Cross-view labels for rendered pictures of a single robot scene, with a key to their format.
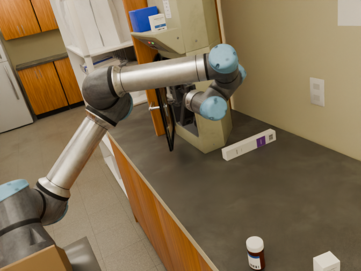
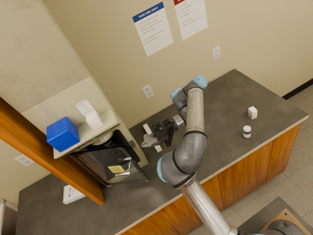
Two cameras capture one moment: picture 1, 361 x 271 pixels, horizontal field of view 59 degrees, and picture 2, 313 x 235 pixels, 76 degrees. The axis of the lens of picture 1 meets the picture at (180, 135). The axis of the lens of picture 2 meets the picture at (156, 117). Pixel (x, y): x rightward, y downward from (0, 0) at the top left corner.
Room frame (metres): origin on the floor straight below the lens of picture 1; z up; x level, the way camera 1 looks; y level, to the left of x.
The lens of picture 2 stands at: (0.93, 0.64, 2.11)
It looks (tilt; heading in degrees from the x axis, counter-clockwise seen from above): 45 degrees down; 284
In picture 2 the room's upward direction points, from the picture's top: 25 degrees counter-clockwise
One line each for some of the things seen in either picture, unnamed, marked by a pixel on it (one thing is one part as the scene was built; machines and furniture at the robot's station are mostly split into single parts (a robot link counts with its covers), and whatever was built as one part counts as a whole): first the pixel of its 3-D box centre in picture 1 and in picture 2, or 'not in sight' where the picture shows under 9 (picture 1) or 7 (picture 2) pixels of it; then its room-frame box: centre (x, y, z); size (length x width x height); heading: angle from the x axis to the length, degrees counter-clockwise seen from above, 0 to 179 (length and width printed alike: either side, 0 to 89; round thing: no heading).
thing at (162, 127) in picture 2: (185, 94); (164, 129); (1.09, -0.05, 1.31); 0.12 x 0.08 x 0.09; 22
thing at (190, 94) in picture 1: (195, 101); (178, 122); (1.01, -0.07, 1.30); 0.08 x 0.05 x 0.08; 112
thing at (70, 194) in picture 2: not in sight; (75, 191); (1.84, 0.00, 0.96); 0.16 x 0.12 x 0.04; 11
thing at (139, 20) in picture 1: (144, 19); (63, 134); (1.50, 0.04, 1.56); 0.10 x 0.10 x 0.09; 21
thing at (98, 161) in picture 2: (163, 100); (113, 168); (1.44, 0.04, 1.19); 0.30 x 0.01 x 0.40; 174
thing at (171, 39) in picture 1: (156, 42); (89, 137); (1.43, 0.02, 1.46); 0.32 x 0.11 x 0.10; 21
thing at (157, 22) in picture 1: (157, 22); (94, 120); (1.36, -0.01, 1.54); 0.05 x 0.05 x 0.06; 18
